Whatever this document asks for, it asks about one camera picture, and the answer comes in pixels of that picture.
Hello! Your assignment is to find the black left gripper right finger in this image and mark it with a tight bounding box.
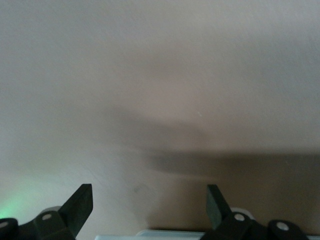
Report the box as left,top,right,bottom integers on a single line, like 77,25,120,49
199,184,309,240

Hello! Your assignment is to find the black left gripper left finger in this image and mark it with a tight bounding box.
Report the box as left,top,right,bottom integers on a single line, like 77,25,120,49
0,183,94,240

